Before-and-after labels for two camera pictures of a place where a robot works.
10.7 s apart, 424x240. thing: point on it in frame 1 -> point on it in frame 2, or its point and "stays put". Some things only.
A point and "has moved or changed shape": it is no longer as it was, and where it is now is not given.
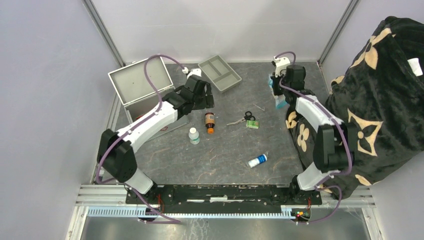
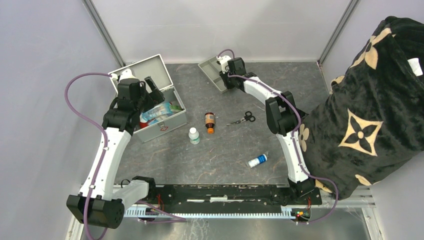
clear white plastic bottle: x=194 y=136 stays put
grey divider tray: x=222 y=75 stays put
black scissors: x=248 y=116 stays put
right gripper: x=275 y=79 -> x=228 y=85
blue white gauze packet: x=280 y=101 has moved or changed shape
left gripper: x=207 y=100 -> x=154 y=97
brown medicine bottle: x=210 y=122 stays put
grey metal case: x=139 y=98 stays put
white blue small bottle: x=260 y=159 stays put
